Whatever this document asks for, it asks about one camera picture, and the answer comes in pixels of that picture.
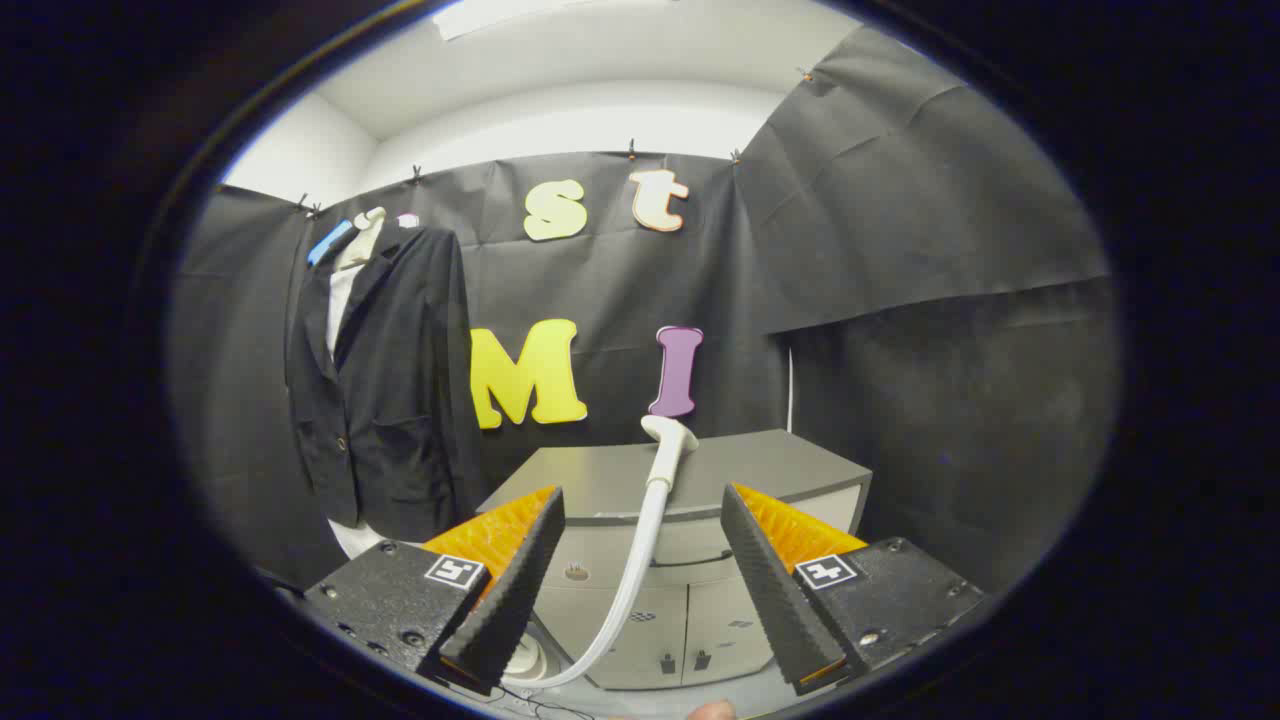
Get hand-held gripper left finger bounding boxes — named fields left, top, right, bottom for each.
left=303, top=486, right=567, bottom=697

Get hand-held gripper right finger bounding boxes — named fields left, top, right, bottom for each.
left=720, top=483, right=988, bottom=697

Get white garment steamer base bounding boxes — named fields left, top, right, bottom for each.
left=500, top=635, right=550, bottom=684

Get white garment steamer head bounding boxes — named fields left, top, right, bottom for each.
left=640, top=415, right=700, bottom=491

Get black suit jacket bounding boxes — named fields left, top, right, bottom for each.
left=287, top=225, right=489, bottom=544

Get grey cabinet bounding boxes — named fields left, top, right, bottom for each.
left=478, top=429, right=874, bottom=692

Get black backdrop cloth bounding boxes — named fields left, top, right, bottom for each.
left=168, top=25, right=1121, bottom=601

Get white cloth panel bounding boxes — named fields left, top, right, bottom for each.
left=326, top=262, right=389, bottom=561

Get cream plastic hanger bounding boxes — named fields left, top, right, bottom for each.
left=335, top=207, right=389, bottom=271

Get row of black cloth clips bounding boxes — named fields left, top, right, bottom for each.
left=296, top=66, right=816, bottom=219

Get ceiling light panel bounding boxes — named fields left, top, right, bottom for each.
left=432, top=0, right=601, bottom=42

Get black cable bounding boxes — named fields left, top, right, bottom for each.
left=440, top=680, right=601, bottom=720

